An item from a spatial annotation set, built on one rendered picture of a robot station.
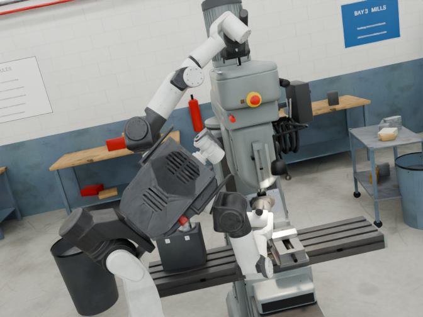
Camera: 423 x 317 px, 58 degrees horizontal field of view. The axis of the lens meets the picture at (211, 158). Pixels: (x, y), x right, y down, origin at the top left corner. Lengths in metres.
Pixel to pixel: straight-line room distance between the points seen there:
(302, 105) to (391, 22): 4.83
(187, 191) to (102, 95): 4.96
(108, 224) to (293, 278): 1.02
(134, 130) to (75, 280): 2.33
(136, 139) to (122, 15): 4.75
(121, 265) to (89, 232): 0.16
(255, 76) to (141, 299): 0.95
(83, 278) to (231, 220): 2.34
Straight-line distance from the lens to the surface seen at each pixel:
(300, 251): 1.88
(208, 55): 1.48
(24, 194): 6.80
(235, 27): 1.52
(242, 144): 1.75
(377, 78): 6.73
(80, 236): 1.35
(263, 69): 1.58
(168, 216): 1.26
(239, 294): 2.66
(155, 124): 1.43
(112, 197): 5.76
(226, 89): 1.57
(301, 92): 2.07
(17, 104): 6.48
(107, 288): 3.65
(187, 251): 1.98
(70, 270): 3.50
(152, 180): 1.26
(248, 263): 1.47
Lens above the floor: 1.99
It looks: 16 degrees down
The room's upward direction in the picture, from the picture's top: 12 degrees counter-clockwise
